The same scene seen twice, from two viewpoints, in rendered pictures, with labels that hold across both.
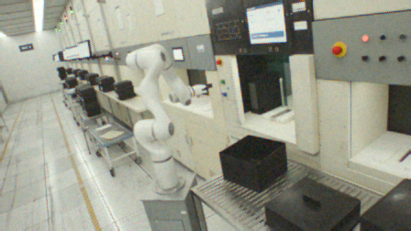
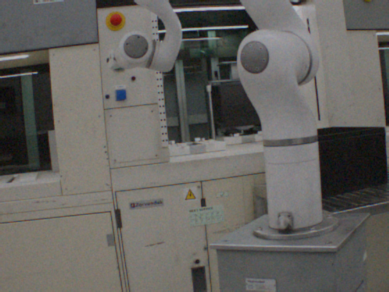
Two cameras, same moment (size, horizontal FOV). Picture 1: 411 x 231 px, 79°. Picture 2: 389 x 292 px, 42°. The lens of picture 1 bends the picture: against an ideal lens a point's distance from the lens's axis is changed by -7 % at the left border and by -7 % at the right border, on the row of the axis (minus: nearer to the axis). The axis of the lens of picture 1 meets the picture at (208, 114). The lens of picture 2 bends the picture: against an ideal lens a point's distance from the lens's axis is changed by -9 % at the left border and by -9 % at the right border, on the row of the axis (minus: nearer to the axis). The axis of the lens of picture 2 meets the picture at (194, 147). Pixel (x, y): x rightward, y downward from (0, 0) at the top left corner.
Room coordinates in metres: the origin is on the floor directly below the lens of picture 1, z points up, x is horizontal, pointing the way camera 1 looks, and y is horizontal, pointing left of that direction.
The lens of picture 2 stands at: (1.26, 1.46, 1.04)
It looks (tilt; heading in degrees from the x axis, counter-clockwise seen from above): 4 degrees down; 287
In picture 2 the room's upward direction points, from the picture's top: 6 degrees counter-clockwise
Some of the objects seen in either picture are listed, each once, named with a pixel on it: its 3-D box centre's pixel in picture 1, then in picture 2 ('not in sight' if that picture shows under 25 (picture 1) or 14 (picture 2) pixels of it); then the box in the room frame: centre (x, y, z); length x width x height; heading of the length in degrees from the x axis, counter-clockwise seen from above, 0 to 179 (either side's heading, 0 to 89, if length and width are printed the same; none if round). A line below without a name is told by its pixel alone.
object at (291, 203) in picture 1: (311, 209); not in sight; (0.89, -0.35, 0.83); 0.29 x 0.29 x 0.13; 31
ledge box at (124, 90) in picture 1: (124, 89); not in sight; (4.05, 1.22, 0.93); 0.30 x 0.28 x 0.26; 27
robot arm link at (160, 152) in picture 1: (151, 139); (278, 86); (1.41, 0.34, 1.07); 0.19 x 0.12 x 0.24; 70
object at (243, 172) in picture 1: (253, 160); (328, 158); (1.35, -0.20, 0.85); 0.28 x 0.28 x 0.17; 40
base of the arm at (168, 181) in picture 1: (165, 171); (294, 186); (1.40, 0.31, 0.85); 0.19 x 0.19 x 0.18
